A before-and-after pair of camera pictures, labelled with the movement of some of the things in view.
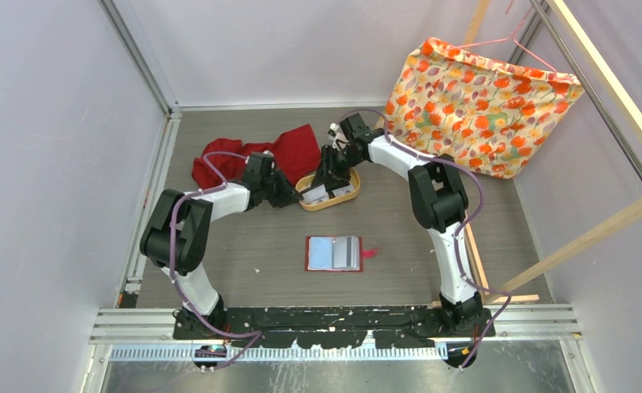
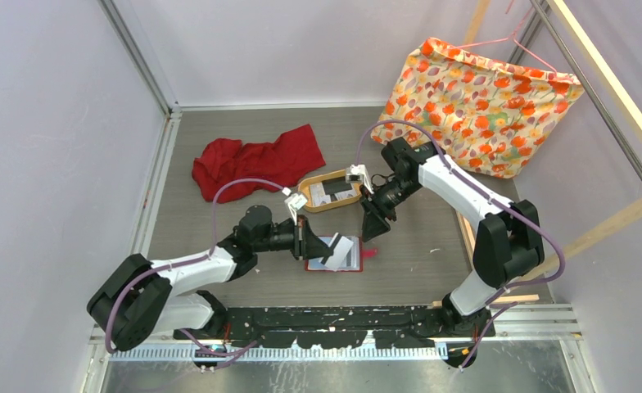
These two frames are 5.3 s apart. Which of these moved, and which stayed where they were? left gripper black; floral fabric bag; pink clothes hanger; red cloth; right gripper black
Moved: right gripper black; left gripper black
Stayed: red cloth; pink clothes hanger; floral fabric bag
